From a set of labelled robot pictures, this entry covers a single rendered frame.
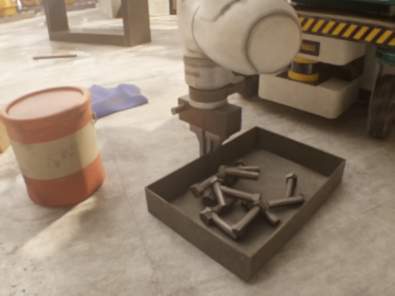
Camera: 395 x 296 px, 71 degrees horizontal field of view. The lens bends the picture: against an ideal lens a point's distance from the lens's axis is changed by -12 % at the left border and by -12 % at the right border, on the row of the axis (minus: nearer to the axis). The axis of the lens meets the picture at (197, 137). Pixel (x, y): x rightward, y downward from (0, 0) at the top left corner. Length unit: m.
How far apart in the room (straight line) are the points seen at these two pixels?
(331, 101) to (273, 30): 0.54
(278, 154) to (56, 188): 0.51
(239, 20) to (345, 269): 0.40
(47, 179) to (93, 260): 0.19
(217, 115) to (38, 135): 0.33
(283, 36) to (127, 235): 0.41
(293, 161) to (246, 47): 0.45
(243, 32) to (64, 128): 0.37
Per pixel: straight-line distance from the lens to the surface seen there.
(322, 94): 0.87
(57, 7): 3.03
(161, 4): 4.49
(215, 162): 0.66
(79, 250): 0.57
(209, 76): 0.55
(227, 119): 0.56
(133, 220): 0.60
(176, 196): 0.63
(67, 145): 0.60
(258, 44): 0.35
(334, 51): 0.83
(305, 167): 0.74
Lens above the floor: 0.40
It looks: 28 degrees down
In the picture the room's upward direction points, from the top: 2 degrees counter-clockwise
